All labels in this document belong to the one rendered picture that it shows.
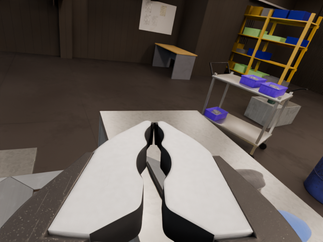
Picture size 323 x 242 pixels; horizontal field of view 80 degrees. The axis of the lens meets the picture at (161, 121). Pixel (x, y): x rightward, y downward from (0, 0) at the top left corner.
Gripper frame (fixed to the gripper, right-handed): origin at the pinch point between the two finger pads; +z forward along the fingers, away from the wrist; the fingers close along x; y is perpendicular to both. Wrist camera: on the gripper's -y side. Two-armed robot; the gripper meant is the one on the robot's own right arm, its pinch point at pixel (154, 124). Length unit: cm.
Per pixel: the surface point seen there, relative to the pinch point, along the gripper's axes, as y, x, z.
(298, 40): 31, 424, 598
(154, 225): 41.2, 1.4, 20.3
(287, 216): 44, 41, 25
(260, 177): 44, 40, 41
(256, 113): 159, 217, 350
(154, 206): 41.2, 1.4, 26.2
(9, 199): 54, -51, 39
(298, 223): 44, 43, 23
